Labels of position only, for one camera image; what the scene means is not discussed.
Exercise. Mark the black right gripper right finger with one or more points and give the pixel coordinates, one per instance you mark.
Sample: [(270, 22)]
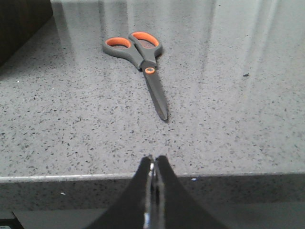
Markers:
[(176, 209)]

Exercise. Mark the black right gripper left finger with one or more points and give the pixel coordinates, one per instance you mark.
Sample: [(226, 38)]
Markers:
[(128, 212)]

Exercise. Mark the grey orange scissors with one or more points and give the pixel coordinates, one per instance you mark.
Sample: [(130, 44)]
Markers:
[(142, 49)]

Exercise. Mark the dark wooden drawer cabinet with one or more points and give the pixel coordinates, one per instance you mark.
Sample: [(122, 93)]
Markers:
[(20, 20)]

